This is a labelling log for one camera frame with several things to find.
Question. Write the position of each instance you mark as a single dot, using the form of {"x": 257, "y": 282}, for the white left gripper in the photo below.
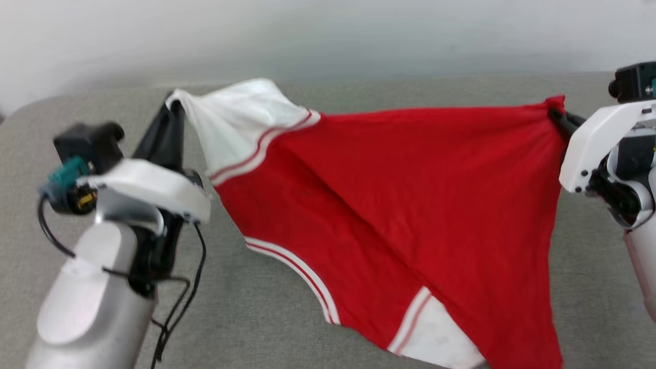
{"x": 148, "y": 187}

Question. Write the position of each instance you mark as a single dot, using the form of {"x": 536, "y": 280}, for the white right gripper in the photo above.
{"x": 597, "y": 146}

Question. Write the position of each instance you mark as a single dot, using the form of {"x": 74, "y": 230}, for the red and white garment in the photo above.
{"x": 389, "y": 205}

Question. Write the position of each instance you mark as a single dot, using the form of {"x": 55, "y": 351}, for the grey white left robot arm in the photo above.
{"x": 97, "y": 302}

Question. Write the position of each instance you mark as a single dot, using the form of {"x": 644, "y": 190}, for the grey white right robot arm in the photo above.
{"x": 638, "y": 205}

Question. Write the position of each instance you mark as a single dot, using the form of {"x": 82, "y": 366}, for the grey fabric sofa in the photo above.
{"x": 256, "y": 318}

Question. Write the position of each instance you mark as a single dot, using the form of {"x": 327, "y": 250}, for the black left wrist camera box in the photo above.
{"x": 89, "y": 146}

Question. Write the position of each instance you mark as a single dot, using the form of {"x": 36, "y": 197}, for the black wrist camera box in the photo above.
{"x": 89, "y": 146}
{"x": 633, "y": 82}

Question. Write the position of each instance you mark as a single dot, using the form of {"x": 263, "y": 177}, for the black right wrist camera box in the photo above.
{"x": 633, "y": 82}

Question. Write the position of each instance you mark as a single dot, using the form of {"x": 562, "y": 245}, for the teal left camera connector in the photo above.
{"x": 66, "y": 174}

